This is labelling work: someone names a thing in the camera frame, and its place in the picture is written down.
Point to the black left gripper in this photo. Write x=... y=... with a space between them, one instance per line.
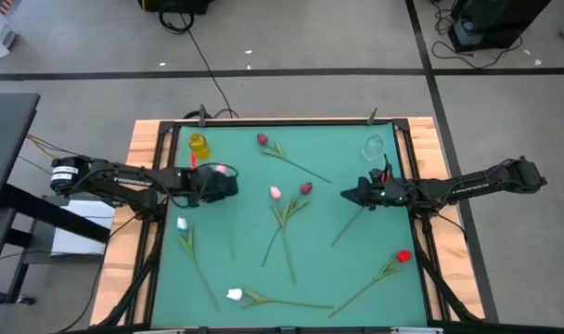
x=198 y=188

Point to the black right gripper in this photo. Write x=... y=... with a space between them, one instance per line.
x=395 y=194

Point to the pink artificial tulip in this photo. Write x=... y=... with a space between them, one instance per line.
x=275 y=192
x=221 y=168

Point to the dark red artificial tulip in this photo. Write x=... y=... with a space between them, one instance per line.
x=262 y=138
x=306 y=188

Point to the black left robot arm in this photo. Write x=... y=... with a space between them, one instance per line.
x=124 y=180

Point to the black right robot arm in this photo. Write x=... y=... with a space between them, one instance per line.
x=472 y=188

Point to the clear glass vase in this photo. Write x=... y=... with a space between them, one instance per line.
x=374 y=147

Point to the yellow glass vase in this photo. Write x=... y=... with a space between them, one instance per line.
x=199 y=146

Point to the green table mat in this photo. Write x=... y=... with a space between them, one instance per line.
x=319 y=232

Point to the white and blue artificial tulip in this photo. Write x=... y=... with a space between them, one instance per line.
x=182 y=224

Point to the black equipment case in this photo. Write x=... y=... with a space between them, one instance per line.
x=180 y=5

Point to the large black equipment box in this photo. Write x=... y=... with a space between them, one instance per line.
x=495 y=18

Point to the black desk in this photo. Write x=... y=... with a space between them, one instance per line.
x=8 y=139

